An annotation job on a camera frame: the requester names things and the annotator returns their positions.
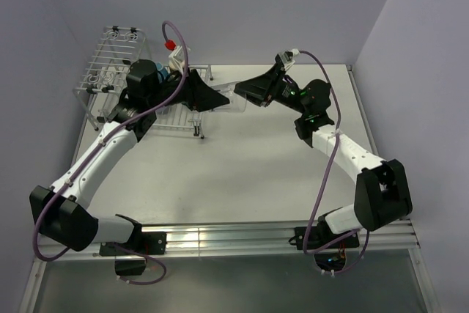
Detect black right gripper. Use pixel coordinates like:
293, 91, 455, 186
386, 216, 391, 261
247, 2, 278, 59
234, 63, 309, 115

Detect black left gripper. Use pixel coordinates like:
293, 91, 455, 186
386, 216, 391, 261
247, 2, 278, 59
147, 67, 229, 113

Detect clear glass cup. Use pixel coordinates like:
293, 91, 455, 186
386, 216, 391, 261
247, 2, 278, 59
212, 81, 247, 113

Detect blue ceramic mug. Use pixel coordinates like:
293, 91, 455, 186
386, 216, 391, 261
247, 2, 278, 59
155, 62, 169, 82

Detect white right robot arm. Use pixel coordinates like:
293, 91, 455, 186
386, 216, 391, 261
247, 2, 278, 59
234, 64, 413, 247

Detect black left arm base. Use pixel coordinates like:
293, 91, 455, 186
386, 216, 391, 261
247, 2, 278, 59
98, 214, 167, 279

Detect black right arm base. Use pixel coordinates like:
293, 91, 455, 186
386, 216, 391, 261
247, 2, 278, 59
288, 227, 360, 271

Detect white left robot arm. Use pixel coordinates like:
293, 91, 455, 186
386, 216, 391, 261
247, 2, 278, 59
29, 59, 230, 261

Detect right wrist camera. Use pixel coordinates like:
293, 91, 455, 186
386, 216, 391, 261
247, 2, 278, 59
275, 48, 300, 73

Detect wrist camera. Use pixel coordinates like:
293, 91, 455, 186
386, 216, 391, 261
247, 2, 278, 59
275, 48, 300, 73
165, 40, 185, 73

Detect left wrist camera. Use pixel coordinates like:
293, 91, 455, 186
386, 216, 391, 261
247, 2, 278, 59
165, 40, 185, 73

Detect white wire dish rack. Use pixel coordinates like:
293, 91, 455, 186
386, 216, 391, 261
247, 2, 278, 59
73, 26, 213, 139

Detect aluminium mounting rail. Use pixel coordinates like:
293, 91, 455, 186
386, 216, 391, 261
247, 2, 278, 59
20, 221, 441, 312

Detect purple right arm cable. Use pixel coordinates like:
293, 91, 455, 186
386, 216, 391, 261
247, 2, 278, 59
299, 50, 369, 275

